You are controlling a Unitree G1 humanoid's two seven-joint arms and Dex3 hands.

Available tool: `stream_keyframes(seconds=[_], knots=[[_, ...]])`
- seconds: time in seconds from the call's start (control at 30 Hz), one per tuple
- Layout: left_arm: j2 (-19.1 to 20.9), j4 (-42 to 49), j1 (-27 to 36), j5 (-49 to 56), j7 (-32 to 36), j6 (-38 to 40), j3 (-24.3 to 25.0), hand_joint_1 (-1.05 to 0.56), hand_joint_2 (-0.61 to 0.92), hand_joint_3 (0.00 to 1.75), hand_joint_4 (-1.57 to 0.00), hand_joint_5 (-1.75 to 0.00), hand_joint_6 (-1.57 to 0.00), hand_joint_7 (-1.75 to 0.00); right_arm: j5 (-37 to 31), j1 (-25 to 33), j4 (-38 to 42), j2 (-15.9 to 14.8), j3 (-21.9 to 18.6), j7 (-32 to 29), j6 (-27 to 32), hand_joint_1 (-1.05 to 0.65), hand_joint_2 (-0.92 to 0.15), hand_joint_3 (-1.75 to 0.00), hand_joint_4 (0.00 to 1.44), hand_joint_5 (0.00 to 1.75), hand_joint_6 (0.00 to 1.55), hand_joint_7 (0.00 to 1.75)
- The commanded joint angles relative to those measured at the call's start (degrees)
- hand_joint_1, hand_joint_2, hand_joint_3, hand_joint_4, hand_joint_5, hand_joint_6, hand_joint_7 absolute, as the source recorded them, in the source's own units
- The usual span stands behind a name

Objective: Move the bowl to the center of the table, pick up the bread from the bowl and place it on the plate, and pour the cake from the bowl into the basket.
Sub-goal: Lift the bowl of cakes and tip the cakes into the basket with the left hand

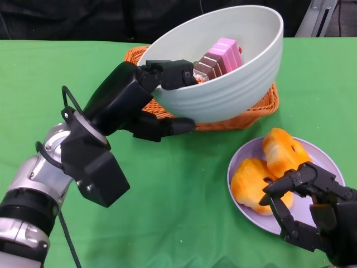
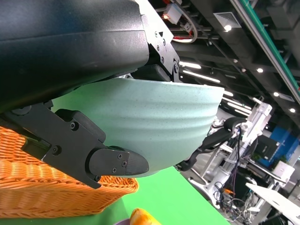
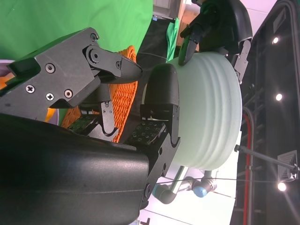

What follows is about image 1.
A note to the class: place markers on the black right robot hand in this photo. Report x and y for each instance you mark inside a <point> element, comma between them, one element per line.
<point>340,217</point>

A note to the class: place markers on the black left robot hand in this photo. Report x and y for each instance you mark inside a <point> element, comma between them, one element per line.
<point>117,92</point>

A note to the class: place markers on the plump orange croissant bread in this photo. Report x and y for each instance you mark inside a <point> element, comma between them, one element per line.
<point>281,153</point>

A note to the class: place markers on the orange donut bread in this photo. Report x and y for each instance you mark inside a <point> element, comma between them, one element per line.
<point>248,181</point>

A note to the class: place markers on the grey round bowl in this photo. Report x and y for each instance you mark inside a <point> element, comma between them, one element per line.
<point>223,95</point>

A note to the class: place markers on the lavender round plate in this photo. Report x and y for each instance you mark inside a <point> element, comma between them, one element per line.
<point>320,156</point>

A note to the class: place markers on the pink brown striped cake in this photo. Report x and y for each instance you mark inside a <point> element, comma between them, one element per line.
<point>220,58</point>

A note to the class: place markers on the orange wicker basket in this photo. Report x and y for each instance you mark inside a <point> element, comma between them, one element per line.
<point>251,117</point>

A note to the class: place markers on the black backdrop cloth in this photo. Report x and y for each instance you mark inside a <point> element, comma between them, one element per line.
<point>69,19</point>

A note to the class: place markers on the green tablecloth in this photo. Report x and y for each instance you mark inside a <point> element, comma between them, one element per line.
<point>181,181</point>

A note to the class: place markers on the grey metal frame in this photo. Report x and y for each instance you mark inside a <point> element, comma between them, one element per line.
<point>315,19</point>

